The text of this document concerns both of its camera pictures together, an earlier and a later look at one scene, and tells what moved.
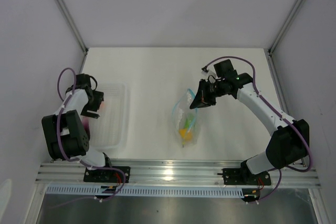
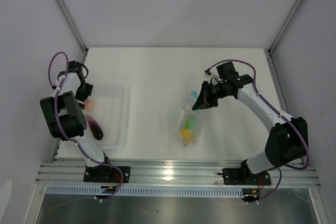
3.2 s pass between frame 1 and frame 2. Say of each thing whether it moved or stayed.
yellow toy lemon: stayed
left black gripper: moved
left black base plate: stayed
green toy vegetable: stayed
